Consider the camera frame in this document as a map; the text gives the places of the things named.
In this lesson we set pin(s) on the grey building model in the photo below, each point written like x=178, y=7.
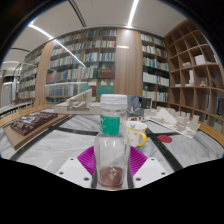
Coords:
x=134, y=105

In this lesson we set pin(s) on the beige ramp architectural model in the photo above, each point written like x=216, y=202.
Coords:
x=78, y=103

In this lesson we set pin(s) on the flat round red coaster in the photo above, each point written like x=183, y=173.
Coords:
x=165, y=138

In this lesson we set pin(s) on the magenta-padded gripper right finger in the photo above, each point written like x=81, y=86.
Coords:
x=150, y=170

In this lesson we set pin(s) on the brown architectural model wooden board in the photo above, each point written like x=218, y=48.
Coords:
x=30, y=123

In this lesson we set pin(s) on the narrow wall bookshelf with books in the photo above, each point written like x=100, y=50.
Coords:
x=153, y=73

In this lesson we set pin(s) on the clear plastic bottle green label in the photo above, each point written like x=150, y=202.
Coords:
x=111, y=150

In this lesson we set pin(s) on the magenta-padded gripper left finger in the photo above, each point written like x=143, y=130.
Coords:
x=75, y=170

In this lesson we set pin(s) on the white city block model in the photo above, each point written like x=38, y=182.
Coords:
x=173, y=121

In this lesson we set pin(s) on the wide wall bookshelf with books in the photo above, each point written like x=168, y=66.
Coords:
x=86, y=66

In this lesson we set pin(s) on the wooden grid shelf unit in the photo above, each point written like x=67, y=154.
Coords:
x=193, y=73

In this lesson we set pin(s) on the black box building model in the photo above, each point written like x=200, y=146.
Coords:
x=147, y=102

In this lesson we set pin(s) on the straight ceiling light strip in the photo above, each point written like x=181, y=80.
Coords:
x=132, y=13

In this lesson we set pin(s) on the side aisle bookshelf with books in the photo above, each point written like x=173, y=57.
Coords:
x=28, y=80

